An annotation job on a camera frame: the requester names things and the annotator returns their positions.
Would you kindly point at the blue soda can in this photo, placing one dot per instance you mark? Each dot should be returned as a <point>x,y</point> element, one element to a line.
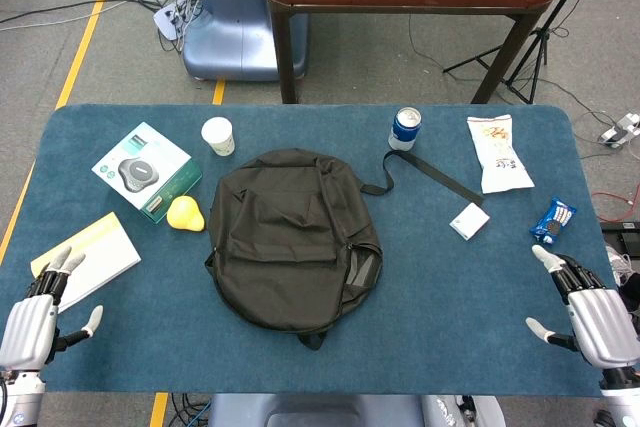
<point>405,131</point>

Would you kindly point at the white power strip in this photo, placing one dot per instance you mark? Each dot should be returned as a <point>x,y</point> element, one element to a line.
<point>167,22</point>
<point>620,131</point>

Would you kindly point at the white snack bag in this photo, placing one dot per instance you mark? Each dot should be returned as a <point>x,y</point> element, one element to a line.
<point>500,157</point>

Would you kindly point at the blue cookie pack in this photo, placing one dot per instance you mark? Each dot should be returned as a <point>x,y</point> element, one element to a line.
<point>552,222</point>

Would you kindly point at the small white box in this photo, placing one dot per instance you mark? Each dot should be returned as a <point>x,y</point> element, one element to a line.
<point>469,221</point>

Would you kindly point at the blue table mat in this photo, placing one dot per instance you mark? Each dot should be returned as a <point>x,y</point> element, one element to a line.
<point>450,307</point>

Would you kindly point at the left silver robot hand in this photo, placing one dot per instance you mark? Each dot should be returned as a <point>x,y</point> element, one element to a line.
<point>27,329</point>

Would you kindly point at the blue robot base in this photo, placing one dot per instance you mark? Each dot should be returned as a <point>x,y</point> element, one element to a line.
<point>230,22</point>

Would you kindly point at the yellow pear toy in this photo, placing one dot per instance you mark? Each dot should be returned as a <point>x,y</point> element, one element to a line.
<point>185,215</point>

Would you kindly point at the speakerphone product box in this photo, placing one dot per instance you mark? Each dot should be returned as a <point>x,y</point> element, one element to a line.
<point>142,169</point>

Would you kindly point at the grey blue robot torso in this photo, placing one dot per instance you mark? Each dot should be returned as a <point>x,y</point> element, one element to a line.
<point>320,412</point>

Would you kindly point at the black tripod stand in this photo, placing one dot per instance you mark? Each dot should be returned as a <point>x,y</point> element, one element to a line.
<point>537,47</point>

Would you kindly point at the black backpack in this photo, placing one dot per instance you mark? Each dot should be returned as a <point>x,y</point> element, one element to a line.
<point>280,242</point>

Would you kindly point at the white paper cup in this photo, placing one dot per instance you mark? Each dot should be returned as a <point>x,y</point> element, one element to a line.
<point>218,136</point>

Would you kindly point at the black flat device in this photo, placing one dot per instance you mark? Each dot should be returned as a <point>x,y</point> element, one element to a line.
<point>622,233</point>

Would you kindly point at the yellow white booklet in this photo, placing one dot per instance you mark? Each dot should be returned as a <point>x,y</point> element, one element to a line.
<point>102,252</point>

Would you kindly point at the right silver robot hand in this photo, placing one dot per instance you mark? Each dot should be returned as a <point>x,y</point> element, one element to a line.
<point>602,327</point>

